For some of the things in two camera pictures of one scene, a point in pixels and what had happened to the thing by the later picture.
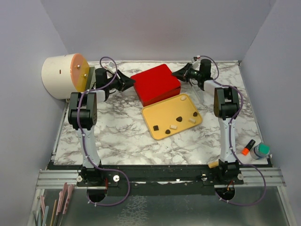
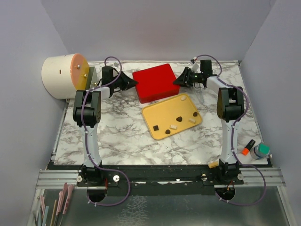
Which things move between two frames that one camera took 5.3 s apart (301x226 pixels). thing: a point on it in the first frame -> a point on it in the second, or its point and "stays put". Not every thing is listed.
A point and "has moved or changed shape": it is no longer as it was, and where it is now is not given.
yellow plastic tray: (171, 116) stays put
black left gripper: (124, 82) stays put
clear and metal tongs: (199, 92) stays put
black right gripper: (182, 74) -> (184, 79)
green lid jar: (260, 151) stays put
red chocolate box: (163, 97) has moved or changed shape
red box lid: (153, 83) has moved or changed shape
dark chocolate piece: (179, 119) stays put
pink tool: (61, 196) stays put
